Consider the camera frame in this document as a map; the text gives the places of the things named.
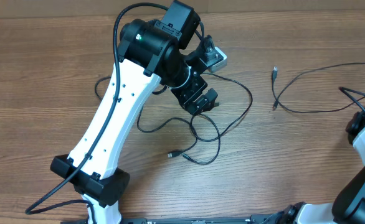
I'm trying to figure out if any black usb cable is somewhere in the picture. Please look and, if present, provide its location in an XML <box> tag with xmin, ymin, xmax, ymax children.
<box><xmin>94</xmin><ymin>72</ymin><xmax>254</xmax><ymax>166</ymax></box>
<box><xmin>271</xmin><ymin>62</ymin><xmax>365</xmax><ymax>114</ymax></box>

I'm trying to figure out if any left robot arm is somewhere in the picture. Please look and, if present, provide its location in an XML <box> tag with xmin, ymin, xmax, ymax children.
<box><xmin>50</xmin><ymin>1</ymin><xmax>220</xmax><ymax>223</ymax></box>

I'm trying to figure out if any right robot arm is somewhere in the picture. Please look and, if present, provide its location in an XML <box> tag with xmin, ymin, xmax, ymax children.
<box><xmin>263</xmin><ymin>87</ymin><xmax>365</xmax><ymax>224</ymax></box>

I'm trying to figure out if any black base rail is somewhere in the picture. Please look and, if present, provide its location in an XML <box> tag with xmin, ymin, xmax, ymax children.
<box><xmin>60</xmin><ymin>214</ymin><xmax>283</xmax><ymax>224</ymax></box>

